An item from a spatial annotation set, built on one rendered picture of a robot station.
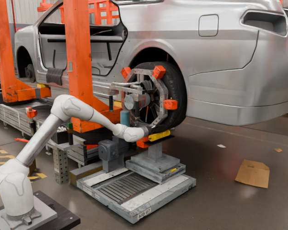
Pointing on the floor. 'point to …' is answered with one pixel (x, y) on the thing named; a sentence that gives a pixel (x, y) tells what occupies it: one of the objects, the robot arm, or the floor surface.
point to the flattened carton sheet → (253, 174)
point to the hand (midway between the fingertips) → (161, 126)
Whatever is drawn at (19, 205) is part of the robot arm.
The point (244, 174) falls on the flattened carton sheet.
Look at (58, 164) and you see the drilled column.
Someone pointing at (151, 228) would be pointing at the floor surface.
